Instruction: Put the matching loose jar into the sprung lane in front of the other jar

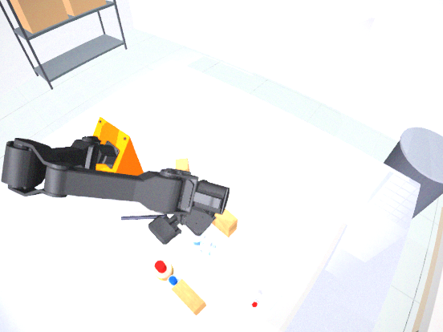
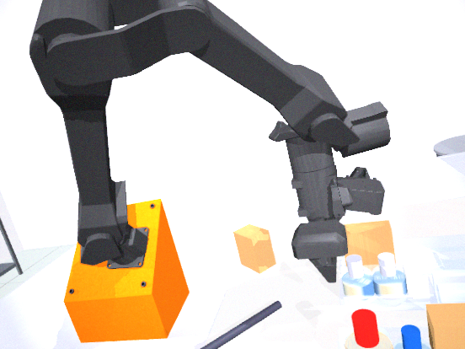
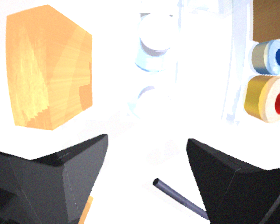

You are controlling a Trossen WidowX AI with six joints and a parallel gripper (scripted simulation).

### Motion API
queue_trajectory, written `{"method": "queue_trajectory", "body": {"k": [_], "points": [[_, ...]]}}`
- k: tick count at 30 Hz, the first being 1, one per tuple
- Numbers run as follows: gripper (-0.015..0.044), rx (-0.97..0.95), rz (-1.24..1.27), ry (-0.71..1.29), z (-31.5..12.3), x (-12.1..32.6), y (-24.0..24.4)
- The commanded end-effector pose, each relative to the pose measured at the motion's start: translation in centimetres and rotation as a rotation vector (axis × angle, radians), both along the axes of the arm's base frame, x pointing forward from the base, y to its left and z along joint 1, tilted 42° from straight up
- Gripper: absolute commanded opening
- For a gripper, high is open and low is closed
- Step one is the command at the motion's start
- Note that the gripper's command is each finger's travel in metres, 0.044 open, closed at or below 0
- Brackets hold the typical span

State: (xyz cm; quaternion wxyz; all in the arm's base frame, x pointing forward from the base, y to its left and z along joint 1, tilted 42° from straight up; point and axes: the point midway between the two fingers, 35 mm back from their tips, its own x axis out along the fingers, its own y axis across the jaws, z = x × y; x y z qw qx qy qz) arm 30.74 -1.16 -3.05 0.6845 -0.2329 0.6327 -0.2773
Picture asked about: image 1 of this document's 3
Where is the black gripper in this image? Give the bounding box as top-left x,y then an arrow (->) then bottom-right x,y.
148,214 -> 183,245

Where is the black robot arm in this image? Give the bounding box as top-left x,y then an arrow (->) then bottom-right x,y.
1,136 -> 230,237

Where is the grey rod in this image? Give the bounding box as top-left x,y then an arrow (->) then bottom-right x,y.
121,214 -> 167,221

